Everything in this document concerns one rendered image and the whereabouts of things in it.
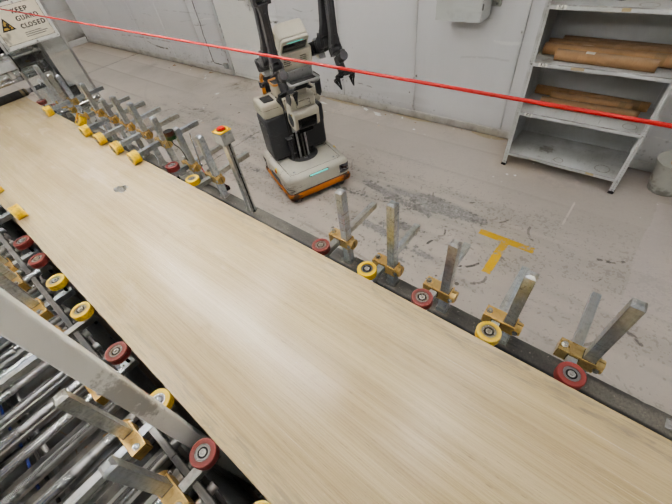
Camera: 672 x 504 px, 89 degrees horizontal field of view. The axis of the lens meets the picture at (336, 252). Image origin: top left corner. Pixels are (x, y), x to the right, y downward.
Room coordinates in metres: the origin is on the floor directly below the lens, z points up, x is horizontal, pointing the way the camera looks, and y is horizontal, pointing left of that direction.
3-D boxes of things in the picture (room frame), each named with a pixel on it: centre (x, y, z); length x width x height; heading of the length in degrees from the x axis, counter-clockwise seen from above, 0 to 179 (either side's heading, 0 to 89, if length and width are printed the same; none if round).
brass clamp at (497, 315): (0.61, -0.57, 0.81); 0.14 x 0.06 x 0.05; 44
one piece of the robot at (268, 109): (3.01, 0.18, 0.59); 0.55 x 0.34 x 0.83; 112
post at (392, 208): (0.95, -0.23, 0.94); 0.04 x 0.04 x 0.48; 44
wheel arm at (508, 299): (0.67, -0.60, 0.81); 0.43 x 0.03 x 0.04; 134
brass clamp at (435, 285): (0.79, -0.39, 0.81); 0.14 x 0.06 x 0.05; 44
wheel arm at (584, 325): (0.49, -0.78, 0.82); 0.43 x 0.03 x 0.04; 134
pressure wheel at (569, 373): (0.35, -0.63, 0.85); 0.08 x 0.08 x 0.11
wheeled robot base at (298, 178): (2.92, 0.15, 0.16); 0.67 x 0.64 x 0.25; 22
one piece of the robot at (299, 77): (2.65, 0.04, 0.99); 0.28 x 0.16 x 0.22; 112
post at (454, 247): (0.77, -0.41, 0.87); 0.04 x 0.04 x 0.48; 44
